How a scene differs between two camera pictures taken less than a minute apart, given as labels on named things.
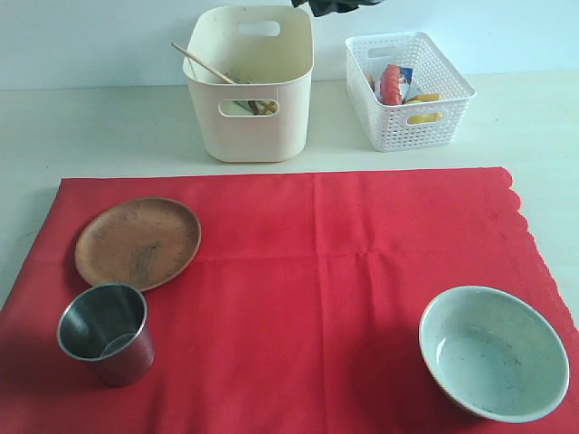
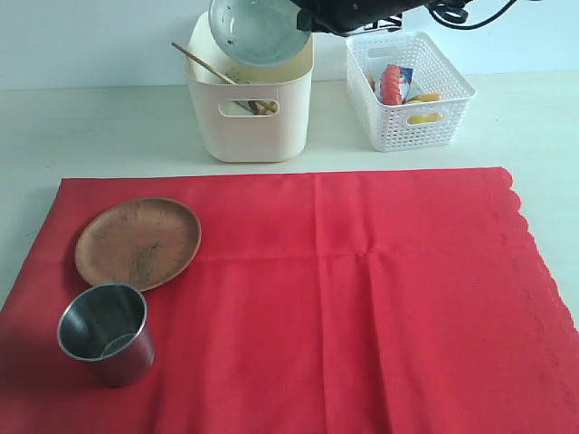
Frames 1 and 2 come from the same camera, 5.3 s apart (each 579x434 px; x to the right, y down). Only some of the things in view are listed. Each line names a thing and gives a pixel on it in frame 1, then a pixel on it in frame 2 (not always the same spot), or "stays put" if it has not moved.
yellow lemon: (424, 117) stays put
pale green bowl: (498, 353) -> (261, 33)
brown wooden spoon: (253, 107) stays put
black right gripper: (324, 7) -> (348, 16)
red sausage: (390, 85) stays put
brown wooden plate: (140, 241) stays put
